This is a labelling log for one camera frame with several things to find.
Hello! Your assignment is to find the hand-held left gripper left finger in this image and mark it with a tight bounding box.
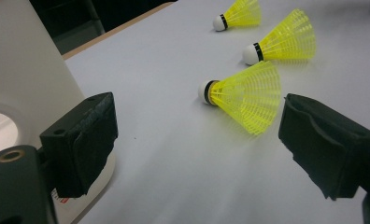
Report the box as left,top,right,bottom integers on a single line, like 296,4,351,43
39,91,119,199

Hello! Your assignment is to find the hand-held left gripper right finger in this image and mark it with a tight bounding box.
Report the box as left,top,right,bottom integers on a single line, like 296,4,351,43
277,92,370,201

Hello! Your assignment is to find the yellow plastic shuttlecock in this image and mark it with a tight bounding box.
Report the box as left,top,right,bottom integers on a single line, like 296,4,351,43
212,0,263,33
197,60,282,136
242,8,318,66

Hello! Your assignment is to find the white plastic storage bin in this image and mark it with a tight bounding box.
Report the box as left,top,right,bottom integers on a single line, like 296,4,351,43
0,0,117,224

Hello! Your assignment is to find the white table sheet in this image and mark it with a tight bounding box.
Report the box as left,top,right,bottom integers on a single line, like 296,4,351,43
63,0,370,224

